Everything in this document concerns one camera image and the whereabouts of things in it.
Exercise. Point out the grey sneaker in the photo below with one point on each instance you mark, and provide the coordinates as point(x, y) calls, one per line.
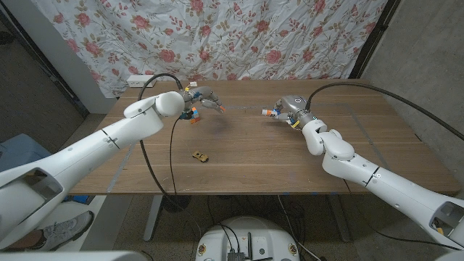
point(65, 230)

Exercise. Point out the black round floor fan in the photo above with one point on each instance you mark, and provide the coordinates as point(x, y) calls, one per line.
point(176, 203)

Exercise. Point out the black backdrop stand pole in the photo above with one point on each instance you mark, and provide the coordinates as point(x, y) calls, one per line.
point(373, 36)

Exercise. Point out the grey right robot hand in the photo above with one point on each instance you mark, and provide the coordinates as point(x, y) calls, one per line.
point(295, 108)

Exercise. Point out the yellow toy car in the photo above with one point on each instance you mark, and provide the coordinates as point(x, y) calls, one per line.
point(200, 156)

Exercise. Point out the floral backdrop cloth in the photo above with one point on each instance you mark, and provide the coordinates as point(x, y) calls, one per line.
point(217, 40)

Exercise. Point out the white power strip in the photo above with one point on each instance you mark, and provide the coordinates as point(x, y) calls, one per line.
point(135, 81)

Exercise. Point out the black antenna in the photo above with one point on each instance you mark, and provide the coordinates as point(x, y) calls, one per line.
point(249, 246)

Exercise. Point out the grey table leg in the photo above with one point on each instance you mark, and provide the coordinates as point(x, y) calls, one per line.
point(152, 217)
point(340, 221)

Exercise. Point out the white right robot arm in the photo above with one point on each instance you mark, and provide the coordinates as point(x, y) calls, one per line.
point(380, 177)

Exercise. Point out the grey computer box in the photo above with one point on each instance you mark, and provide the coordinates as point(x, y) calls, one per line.
point(235, 256)

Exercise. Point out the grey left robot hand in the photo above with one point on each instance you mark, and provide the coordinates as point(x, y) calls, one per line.
point(203, 96)

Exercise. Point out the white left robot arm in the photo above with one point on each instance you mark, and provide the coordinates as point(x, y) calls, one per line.
point(90, 148)

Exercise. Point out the blue plastic bin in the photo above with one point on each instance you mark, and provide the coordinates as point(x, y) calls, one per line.
point(18, 152)

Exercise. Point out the colourful puzzle cube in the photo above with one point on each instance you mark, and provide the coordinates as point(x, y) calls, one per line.
point(195, 116)

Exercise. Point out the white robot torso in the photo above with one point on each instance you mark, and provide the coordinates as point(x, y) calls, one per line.
point(261, 235)

